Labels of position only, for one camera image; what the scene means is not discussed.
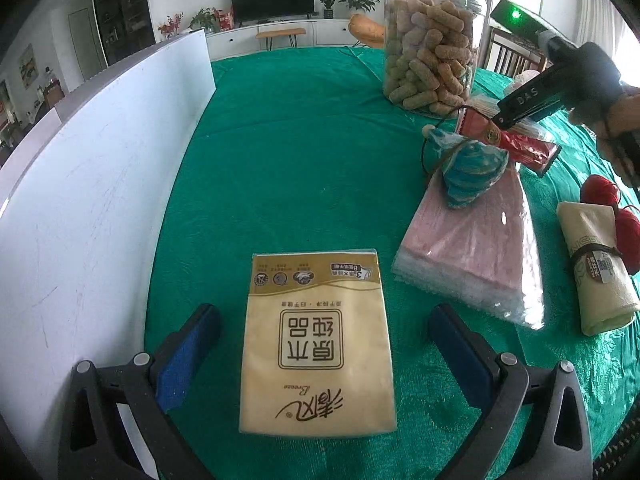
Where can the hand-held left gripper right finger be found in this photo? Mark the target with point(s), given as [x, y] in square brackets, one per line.
[461, 355]

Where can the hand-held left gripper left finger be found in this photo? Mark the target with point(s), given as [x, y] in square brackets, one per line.
[185, 355]

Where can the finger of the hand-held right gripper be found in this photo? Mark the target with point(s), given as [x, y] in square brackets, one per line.
[506, 112]

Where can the red snack packet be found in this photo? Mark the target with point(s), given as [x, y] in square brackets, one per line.
[525, 147]

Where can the pink face mask pack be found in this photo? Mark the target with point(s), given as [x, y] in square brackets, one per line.
[475, 250]

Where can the yellow tissue pack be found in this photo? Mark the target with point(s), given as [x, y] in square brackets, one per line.
[317, 340]

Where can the person's right hand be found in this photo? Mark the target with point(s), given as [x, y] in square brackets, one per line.
[612, 115]

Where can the pink mesh bath puff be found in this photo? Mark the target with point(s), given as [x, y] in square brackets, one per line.
[526, 77]

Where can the wooden chair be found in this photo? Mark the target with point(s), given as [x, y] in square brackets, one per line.
[515, 55]

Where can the blue knitted pouch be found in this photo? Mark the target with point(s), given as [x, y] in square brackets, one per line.
[470, 170]

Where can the clear jar of snack sticks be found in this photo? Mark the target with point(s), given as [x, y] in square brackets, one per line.
[432, 55]

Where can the red yarn ball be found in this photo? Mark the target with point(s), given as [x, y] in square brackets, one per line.
[629, 235]
[599, 191]

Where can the beige rolled cloth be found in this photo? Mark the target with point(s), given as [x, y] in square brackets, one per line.
[595, 270]

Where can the orange chair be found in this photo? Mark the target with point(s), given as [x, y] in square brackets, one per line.
[367, 30]

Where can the white board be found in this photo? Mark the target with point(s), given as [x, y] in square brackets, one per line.
[95, 200]

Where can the large green potted plant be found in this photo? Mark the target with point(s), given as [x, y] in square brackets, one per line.
[357, 0]

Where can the small green potted plant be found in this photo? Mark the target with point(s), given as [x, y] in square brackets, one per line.
[328, 6]

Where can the wooden stool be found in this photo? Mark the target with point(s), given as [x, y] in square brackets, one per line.
[280, 33]

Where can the black television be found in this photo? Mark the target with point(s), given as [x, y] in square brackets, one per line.
[272, 0]

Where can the white television cabinet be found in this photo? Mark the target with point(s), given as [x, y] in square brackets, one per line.
[235, 40]

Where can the red box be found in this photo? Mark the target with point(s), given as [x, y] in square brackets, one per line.
[225, 19]

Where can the leafy green houseplant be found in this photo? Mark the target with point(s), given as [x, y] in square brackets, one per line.
[204, 20]

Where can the red flower bouquet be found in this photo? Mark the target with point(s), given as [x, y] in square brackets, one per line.
[170, 26]

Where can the dark display cabinet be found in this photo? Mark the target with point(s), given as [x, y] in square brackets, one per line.
[122, 10]

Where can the framed wall picture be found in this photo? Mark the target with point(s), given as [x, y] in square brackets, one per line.
[28, 66]

